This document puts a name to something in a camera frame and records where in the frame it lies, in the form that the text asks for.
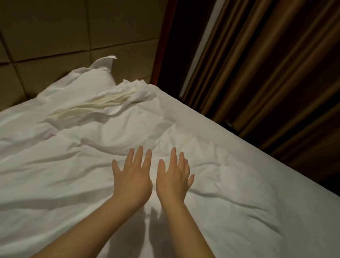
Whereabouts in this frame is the person's right hand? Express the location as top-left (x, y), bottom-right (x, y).
top-left (154, 145), bottom-right (198, 209)

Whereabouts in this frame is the person's left hand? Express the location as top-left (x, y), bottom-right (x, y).
top-left (108, 143), bottom-right (157, 212)

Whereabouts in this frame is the white bed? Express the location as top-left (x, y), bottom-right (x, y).
top-left (131, 83), bottom-right (340, 258)

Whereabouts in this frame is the white duvet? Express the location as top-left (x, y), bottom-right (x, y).
top-left (0, 68), bottom-right (300, 258)

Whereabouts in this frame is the white pillow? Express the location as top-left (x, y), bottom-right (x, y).
top-left (37, 50), bottom-right (120, 109)

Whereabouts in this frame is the person's left forearm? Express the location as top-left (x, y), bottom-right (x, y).
top-left (28, 190), bottom-right (148, 258)

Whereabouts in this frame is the person's right forearm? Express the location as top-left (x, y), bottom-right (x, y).
top-left (157, 200), bottom-right (232, 258)

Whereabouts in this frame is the brown curtain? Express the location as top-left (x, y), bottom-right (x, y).
top-left (174, 0), bottom-right (340, 185)

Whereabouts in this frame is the tan padded headboard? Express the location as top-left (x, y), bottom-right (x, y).
top-left (0, 0), bottom-right (172, 133)

